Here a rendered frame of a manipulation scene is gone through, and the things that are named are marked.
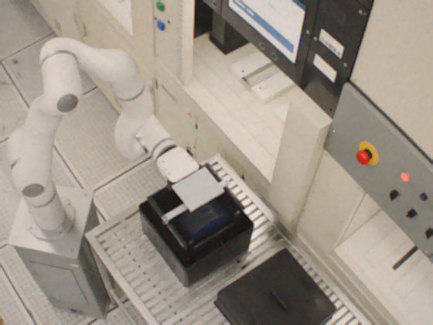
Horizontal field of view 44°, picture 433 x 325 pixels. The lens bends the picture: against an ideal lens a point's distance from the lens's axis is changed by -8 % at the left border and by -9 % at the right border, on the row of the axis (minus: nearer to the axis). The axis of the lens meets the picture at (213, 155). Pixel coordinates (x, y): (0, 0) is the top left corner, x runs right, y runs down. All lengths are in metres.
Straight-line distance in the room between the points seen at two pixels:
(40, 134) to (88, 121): 1.67
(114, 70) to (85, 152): 1.68
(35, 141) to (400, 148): 0.98
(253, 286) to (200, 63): 0.95
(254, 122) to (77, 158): 1.28
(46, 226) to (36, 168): 0.40
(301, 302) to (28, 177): 0.94
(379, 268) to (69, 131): 1.97
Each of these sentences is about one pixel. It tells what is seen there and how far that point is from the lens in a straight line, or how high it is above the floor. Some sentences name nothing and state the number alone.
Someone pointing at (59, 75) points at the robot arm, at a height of 1.52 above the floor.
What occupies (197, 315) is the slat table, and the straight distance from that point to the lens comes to 1.92.
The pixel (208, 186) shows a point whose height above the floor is 1.11.
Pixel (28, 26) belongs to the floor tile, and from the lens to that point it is 3.93.
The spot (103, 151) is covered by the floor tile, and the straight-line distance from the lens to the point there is 3.15.
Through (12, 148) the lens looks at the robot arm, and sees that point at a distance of 1.79.
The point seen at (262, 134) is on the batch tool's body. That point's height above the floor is 0.87.
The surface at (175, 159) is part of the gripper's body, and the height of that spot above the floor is 1.12.
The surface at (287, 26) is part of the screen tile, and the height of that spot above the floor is 1.57.
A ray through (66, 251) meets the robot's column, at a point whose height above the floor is 0.76.
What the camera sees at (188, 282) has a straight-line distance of 1.91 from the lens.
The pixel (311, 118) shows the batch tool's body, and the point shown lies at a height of 1.40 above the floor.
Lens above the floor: 2.59
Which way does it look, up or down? 56 degrees down
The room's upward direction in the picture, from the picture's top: 4 degrees clockwise
